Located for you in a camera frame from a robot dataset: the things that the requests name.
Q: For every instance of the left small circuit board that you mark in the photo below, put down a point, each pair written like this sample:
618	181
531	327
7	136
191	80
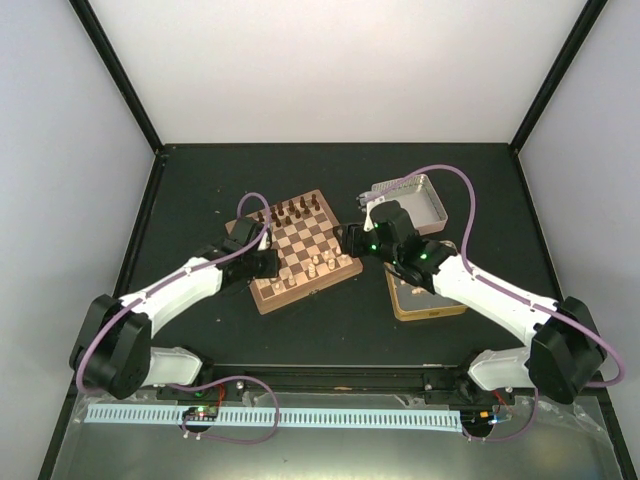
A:
200	413

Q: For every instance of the light blue cable duct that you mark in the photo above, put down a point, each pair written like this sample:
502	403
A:
266	417

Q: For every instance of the black mounting rail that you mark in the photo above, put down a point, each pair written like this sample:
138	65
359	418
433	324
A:
442	385

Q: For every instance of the gold metal tin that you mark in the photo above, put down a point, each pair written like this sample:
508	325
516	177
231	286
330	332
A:
408	307

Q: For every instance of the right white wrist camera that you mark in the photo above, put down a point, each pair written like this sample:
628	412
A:
368	201

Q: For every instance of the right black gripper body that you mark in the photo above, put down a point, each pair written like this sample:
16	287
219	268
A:
352	237

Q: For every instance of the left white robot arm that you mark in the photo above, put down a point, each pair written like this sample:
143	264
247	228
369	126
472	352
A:
113	352

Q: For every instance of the wooden chess board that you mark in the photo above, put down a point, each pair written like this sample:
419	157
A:
296	245

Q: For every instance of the dark rook right corner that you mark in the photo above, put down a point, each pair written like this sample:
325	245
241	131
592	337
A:
314	201

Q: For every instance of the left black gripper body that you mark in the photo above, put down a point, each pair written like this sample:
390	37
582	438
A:
262	270

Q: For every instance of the small circuit board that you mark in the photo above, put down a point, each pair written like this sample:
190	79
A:
200	413
483	418

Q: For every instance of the right small circuit board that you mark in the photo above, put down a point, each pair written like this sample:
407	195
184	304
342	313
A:
483	418

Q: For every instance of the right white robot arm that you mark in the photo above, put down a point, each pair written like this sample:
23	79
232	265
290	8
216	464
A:
559	354

